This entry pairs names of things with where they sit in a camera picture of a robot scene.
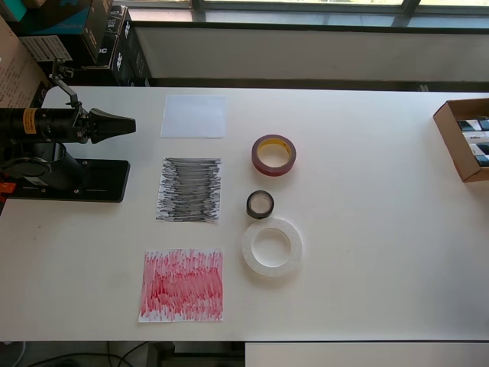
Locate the red tape roll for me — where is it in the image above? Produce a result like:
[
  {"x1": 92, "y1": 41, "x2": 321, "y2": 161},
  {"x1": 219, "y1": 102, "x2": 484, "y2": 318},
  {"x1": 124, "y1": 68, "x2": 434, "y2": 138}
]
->
[{"x1": 251, "y1": 134, "x2": 299, "y2": 177}]

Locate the black tape roll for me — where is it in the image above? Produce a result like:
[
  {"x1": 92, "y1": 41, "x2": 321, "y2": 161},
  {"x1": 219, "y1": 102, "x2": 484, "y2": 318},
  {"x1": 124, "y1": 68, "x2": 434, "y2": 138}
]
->
[{"x1": 246, "y1": 190, "x2": 276, "y2": 221}]

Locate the black carton with white label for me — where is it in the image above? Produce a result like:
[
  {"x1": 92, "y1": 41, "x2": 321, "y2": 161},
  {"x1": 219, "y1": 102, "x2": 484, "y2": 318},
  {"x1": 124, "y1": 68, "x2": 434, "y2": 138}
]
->
[{"x1": 18, "y1": 34, "x2": 120, "y2": 87}]

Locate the teal and black carton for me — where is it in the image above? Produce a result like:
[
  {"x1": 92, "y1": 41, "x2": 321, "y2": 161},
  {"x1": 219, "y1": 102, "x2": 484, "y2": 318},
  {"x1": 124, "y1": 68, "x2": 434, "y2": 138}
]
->
[{"x1": 0, "y1": 0, "x2": 114, "y2": 37}]

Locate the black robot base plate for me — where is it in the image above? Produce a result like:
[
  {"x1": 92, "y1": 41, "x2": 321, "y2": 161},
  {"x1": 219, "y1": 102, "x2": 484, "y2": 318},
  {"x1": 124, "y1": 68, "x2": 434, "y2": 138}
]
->
[{"x1": 6, "y1": 159, "x2": 131, "y2": 204}]

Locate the dark table leg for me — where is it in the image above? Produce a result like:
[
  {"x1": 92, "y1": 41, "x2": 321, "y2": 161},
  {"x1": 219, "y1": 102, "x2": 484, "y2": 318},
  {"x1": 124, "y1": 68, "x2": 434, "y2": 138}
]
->
[{"x1": 147, "y1": 342, "x2": 176, "y2": 367}]

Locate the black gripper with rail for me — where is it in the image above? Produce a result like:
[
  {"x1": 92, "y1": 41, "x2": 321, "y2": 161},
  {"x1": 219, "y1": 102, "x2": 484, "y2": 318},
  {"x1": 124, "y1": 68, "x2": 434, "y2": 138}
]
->
[{"x1": 71, "y1": 108, "x2": 137, "y2": 145}]

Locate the small black and white box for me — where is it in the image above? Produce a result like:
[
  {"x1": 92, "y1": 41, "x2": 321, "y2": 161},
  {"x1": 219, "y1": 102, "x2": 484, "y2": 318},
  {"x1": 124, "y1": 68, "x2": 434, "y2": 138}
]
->
[{"x1": 456, "y1": 119, "x2": 489, "y2": 133}]

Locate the camera circuit board on bracket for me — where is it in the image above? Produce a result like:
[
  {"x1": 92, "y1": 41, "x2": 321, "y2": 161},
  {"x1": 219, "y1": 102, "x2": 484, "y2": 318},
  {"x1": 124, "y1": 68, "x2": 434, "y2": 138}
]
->
[{"x1": 48, "y1": 57, "x2": 84, "y2": 115}]

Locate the black scribbled paper sheet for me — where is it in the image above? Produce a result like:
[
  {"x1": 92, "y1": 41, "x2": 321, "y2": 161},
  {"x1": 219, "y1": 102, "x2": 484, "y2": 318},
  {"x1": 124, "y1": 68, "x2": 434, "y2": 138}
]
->
[{"x1": 155, "y1": 156, "x2": 223, "y2": 225}]

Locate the large printed cardboard box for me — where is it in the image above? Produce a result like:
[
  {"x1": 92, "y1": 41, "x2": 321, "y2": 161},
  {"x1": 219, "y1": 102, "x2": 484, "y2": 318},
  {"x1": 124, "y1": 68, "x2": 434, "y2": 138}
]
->
[{"x1": 0, "y1": 15, "x2": 53, "y2": 110}]

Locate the open brown cardboard tray box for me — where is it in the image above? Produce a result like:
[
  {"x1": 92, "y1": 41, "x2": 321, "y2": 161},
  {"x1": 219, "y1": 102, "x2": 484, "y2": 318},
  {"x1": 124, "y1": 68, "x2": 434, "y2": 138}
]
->
[{"x1": 432, "y1": 98, "x2": 489, "y2": 184}]

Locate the dark printed carton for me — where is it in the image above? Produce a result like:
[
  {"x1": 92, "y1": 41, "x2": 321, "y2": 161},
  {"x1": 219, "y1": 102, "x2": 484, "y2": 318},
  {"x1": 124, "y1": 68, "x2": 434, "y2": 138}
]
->
[{"x1": 110, "y1": 18, "x2": 154, "y2": 88}]

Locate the white floor cable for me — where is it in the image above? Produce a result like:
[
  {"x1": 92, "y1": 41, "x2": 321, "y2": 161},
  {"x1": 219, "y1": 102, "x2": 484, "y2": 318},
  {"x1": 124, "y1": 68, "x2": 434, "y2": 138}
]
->
[{"x1": 0, "y1": 339, "x2": 28, "y2": 367}]

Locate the small white printed box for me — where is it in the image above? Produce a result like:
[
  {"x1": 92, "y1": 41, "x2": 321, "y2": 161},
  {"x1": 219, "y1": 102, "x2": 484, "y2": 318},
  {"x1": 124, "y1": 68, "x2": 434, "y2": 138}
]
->
[{"x1": 461, "y1": 131, "x2": 489, "y2": 145}]

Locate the white side table top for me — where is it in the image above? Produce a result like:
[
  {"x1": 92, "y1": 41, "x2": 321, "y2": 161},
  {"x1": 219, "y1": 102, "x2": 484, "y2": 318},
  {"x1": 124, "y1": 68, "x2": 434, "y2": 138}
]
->
[{"x1": 244, "y1": 342, "x2": 489, "y2": 367}]

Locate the black floor cable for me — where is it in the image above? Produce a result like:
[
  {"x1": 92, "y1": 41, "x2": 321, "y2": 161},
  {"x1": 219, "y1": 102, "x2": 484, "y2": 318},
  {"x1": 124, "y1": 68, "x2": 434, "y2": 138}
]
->
[{"x1": 22, "y1": 342, "x2": 154, "y2": 367}]

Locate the red scribbled paper sheet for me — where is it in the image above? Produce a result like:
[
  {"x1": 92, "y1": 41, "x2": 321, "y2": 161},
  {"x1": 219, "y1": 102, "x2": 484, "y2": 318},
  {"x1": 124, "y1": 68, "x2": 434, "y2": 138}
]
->
[{"x1": 138, "y1": 248, "x2": 225, "y2": 324}]

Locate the plain white paper sheet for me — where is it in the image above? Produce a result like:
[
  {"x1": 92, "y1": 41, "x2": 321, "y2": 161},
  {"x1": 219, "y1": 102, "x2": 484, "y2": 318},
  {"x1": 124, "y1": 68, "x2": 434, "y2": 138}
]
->
[{"x1": 160, "y1": 95, "x2": 227, "y2": 138}]

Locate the white tape roll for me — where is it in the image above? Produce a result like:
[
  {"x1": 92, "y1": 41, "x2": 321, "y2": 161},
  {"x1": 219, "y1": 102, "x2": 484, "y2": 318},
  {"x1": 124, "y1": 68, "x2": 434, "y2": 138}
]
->
[{"x1": 240, "y1": 217, "x2": 304, "y2": 281}]

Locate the black carton with white print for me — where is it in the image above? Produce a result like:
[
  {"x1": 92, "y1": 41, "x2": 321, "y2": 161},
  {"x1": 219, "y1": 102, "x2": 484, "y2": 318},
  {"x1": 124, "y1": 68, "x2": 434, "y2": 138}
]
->
[{"x1": 102, "y1": 4, "x2": 133, "y2": 39}]

